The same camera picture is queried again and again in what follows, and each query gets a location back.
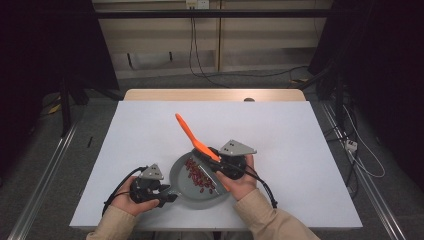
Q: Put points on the dark curtain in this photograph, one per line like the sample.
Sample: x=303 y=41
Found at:
x=40 y=50
x=383 y=50

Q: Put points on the person's right hand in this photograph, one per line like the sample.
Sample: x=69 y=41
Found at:
x=241 y=186

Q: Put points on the red beans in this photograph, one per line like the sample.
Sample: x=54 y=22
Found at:
x=199 y=176

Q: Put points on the person's left hand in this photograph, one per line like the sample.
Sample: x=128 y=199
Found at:
x=128 y=203

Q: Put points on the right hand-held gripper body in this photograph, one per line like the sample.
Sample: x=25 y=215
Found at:
x=235 y=148

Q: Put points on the aluminium floor rail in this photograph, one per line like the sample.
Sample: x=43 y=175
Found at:
x=373 y=186
x=43 y=180

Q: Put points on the grey dustpan with orange edge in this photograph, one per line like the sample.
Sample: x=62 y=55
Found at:
x=181 y=180

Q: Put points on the white table mat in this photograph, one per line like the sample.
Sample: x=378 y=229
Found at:
x=293 y=133

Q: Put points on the orange brush with grey bristles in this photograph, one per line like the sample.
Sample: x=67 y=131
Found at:
x=188 y=131

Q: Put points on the wooden table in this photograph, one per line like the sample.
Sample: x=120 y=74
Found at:
x=200 y=95

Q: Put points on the black metal stand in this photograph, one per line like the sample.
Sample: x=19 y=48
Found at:
x=338 y=96
x=65 y=106

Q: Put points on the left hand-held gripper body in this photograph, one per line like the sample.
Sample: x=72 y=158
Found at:
x=151 y=173

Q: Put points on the white wall socket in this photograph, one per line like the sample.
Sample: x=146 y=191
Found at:
x=197 y=3

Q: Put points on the yellow tape piece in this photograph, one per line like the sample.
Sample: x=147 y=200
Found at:
x=55 y=108

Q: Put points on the white power strip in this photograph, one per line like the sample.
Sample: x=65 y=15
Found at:
x=351 y=145

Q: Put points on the dark table grommet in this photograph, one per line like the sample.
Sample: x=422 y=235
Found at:
x=249 y=99

